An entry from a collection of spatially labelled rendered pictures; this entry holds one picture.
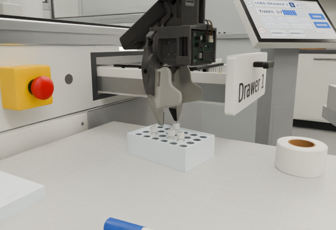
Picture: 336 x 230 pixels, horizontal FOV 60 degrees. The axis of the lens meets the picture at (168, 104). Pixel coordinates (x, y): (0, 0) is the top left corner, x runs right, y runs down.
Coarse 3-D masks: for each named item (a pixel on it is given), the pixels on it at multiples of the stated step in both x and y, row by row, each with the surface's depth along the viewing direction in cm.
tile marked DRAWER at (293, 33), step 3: (288, 30) 142; (291, 30) 142; (294, 30) 143; (297, 30) 143; (300, 30) 144; (291, 33) 141; (294, 33) 142; (297, 33) 142; (300, 33) 143; (303, 33) 144; (291, 36) 140; (294, 36) 140; (297, 36) 141; (300, 36) 142; (303, 36) 142
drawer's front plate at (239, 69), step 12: (228, 60) 52; (240, 60) 54; (252, 60) 62; (264, 60) 73; (228, 72) 52; (240, 72) 54; (252, 72) 63; (264, 72) 75; (228, 84) 52; (264, 84) 77; (228, 96) 53; (240, 96) 56; (252, 96) 65; (228, 108) 53; (240, 108) 57
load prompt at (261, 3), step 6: (252, 0) 146; (258, 0) 147; (264, 0) 149; (270, 0) 150; (276, 0) 152; (264, 6) 146; (270, 6) 148; (276, 6) 149; (282, 6) 150; (288, 6) 152; (294, 6) 153; (300, 6) 154
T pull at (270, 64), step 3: (255, 63) 62; (258, 63) 62; (261, 63) 62; (264, 63) 59; (267, 63) 59; (270, 63) 61; (273, 63) 64; (255, 66) 62; (258, 66) 62; (261, 66) 62; (264, 66) 59; (267, 66) 59; (270, 66) 61
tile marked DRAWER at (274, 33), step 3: (270, 30) 138; (273, 30) 139; (276, 30) 139; (279, 30) 140; (282, 30) 140; (270, 33) 137; (273, 33) 138; (276, 33) 138; (279, 33) 139; (282, 33) 139; (285, 33) 140; (273, 36) 136; (276, 36) 137; (279, 36) 138; (282, 36) 138; (285, 36) 139
